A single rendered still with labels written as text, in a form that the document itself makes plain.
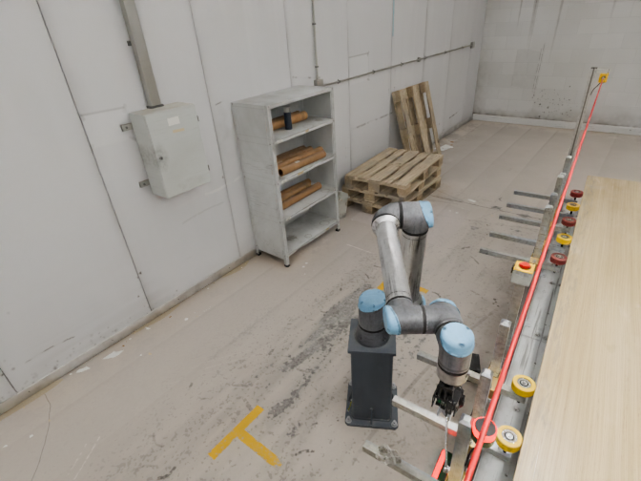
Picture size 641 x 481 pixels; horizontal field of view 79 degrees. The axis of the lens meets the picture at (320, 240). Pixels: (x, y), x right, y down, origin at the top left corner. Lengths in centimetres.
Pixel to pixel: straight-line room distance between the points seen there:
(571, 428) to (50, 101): 304
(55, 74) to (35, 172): 59
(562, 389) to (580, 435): 18
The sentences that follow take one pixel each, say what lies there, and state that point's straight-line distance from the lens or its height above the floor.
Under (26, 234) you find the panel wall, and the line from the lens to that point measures 302.
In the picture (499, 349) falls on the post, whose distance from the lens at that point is 169.
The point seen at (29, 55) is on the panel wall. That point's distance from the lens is 292.
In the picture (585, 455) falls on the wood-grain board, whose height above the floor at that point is 90.
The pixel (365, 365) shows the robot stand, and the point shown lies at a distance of 223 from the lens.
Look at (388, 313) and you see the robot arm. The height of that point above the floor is 135.
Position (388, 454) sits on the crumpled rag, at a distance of 149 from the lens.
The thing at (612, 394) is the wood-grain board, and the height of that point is 90.
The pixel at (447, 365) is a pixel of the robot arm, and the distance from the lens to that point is 121.
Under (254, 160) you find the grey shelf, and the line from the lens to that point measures 358.
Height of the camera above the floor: 215
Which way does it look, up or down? 30 degrees down
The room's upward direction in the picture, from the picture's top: 4 degrees counter-clockwise
